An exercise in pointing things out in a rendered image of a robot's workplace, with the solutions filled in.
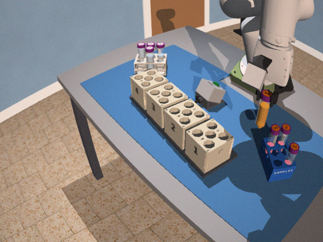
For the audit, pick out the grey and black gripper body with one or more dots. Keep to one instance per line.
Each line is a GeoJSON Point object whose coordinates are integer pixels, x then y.
{"type": "Point", "coordinates": [282, 61]}

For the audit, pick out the orange tube with purple cap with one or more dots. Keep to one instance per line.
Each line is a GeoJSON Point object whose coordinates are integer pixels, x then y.
{"type": "Point", "coordinates": [263, 109]}

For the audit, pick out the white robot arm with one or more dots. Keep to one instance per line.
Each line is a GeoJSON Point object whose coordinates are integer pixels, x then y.
{"type": "Point", "coordinates": [274, 21]}

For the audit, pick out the blue bench mat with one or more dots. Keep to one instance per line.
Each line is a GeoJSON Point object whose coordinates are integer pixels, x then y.
{"type": "Point", "coordinates": [238, 192]}

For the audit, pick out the white tube rack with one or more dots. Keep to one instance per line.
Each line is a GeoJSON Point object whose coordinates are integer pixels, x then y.
{"type": "Point", "coordinates": [139, 69]}

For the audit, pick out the blue tube rack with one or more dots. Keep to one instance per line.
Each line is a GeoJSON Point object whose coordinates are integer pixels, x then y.
{"type": "Point", "coordinates": [274, 164]}

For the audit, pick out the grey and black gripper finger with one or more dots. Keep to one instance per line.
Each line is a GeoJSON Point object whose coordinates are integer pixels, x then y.
{"type": "Point", "coordinates": [258, 93]}
{"type": "Point", "coordinates": [278, 90]}

